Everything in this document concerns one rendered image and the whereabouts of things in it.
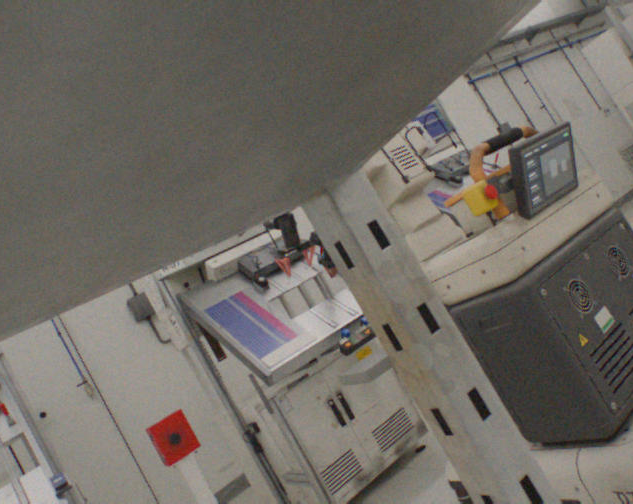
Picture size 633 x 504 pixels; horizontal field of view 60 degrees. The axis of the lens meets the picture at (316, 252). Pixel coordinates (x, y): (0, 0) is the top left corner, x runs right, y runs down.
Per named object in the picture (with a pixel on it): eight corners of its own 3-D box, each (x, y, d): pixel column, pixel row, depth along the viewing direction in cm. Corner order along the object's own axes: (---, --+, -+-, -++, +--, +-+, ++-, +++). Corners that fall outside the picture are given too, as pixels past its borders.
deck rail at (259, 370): (273, 384, 209) (271, 373, 206) (269, 387, 208) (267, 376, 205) (182, 302, 256) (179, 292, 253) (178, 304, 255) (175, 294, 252)
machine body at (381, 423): (436, 442, 263) (370, 329, 268) (327, 539, 226) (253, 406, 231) (368, 445, 318) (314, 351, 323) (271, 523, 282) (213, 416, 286)
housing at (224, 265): (297, 252, 289) (294, 229, 281) (217, 292, 263) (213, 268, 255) (287, 246, 294) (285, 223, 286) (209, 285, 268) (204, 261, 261)
